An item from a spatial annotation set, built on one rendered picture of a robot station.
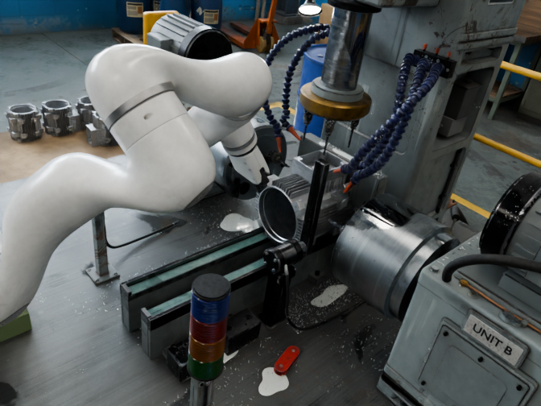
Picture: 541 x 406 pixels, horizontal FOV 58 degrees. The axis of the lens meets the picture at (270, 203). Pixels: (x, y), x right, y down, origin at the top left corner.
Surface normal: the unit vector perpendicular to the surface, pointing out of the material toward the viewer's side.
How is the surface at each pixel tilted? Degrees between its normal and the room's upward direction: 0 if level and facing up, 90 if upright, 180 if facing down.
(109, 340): 0
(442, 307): 90
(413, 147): 90
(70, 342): 0
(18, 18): 90
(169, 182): 74
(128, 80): 53
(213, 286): 0
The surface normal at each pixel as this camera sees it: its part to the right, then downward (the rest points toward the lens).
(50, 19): 0.65, 0.47
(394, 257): -0.50, -0.32
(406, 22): -0.75, 0.27
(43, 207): -0.15, 0.32
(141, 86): 0.38, -0.14
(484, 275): 0.12, -0.83
